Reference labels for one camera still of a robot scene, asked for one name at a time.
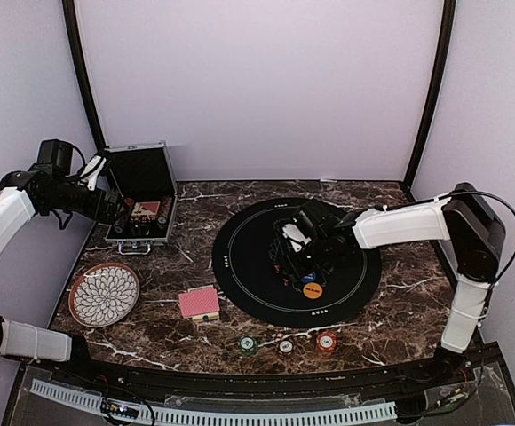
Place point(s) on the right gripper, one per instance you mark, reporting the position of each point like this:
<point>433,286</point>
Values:
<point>293,266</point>

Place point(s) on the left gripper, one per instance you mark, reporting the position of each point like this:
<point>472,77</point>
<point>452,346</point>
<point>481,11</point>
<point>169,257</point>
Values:
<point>106,216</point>

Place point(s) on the orange big blind button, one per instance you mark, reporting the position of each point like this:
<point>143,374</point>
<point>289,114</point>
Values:
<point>312,290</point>

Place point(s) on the red 5 chip stack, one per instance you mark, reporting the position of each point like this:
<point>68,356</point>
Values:
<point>326,343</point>

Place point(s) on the black orange 100 chip stack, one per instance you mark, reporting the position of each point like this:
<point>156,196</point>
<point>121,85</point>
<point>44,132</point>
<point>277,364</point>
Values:
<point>285,347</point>

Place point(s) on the blue small blind button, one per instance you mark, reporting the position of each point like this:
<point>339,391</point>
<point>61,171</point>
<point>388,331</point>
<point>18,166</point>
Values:
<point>311,277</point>

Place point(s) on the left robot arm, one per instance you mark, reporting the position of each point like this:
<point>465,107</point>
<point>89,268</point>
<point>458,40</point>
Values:
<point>24,195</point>

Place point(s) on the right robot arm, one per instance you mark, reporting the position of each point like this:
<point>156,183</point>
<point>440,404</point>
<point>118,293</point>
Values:
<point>461,217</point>

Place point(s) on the orange chip roll in case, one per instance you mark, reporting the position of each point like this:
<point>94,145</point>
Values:
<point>129,203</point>

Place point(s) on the purple chip roll in case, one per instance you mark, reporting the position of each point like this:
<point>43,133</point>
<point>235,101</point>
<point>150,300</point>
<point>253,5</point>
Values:
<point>119,225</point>

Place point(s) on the red card box in case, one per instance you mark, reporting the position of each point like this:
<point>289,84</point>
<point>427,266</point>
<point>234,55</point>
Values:
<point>145,211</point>

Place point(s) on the aluminium poker chip case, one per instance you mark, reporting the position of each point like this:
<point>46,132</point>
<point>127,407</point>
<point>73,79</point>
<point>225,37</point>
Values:
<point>143,173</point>

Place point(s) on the brown chip roll in case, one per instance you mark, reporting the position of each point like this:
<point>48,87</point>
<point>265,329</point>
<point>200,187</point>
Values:
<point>163,213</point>

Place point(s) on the black round poker mat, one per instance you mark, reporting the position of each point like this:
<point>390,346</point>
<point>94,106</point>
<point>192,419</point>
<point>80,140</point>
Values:
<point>243,258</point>

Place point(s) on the floral ceramic plate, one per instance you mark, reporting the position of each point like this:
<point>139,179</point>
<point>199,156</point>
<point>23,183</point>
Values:
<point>103,295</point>

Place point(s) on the green 20 chip stack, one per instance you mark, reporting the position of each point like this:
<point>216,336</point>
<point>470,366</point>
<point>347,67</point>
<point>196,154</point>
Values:
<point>248,345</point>

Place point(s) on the gold blue card box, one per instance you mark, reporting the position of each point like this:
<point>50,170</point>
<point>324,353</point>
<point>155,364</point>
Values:
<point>206,317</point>

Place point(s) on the red-backed card deck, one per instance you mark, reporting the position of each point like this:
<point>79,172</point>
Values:
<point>198,301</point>

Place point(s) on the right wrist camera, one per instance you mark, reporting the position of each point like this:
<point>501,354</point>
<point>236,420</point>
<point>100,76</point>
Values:
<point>295,237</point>

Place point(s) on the white slotted cable duct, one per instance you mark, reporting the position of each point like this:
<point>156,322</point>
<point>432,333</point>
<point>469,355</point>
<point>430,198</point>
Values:
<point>176,410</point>

